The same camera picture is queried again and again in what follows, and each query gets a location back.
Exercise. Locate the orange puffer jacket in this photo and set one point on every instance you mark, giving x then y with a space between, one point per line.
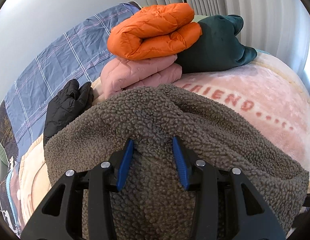
155 31

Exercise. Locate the black puffer jacket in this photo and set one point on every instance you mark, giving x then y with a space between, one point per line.
69 103

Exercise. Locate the pink quilted jacket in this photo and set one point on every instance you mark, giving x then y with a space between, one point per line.
121 74

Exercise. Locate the dark patterned pillow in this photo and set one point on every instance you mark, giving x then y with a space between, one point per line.
7 137

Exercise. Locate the patterned bed sheet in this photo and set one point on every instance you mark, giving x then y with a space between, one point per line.
10 195

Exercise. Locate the blue plaid pillow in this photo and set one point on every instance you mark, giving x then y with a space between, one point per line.
80 53

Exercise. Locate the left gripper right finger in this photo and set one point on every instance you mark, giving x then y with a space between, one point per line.
227 206

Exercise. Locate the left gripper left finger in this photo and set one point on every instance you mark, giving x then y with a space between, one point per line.
59 215

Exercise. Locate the green striped pillow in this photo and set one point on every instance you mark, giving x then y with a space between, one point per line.
3 156

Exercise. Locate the brown fleece jacket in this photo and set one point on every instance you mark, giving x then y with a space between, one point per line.
171 128

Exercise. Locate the grey pleated curtain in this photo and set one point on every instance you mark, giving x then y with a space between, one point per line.
278 27

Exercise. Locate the dark green garment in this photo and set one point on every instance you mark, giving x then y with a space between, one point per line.
218 48

